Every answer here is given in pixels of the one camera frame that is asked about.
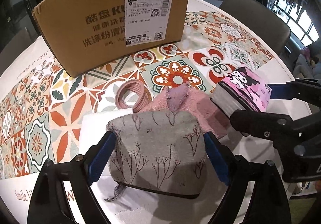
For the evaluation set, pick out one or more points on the white cloth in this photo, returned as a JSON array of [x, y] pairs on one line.
[[94, 126]]

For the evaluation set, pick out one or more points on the pink Kuromi tissue pack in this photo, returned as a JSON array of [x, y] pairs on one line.
[[241, 90]]

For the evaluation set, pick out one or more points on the grey floral lifestyle pouch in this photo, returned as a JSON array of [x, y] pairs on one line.
[[159, 151]]

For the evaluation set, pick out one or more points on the grey dining chair right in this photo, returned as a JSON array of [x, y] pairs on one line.
[[267, 25]]

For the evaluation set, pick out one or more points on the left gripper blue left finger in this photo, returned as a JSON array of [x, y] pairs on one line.
[[98, 156]]

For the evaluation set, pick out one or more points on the patterned tile tablecloth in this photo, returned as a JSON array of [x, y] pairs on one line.
[[42, 109]]

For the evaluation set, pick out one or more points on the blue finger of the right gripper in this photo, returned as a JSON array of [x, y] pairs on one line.
[[256, 124], [280, 91]]

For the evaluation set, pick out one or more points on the mauve pink towel cloth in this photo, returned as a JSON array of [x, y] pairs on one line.
[[196, 102]]

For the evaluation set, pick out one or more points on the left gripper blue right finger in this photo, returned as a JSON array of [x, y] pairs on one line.
[[215, 157]]

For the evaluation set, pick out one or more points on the window with frames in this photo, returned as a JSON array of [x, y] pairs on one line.
[[294, 14]]

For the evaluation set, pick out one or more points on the brown cardboard box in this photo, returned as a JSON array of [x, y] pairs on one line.
[[84, 34]]

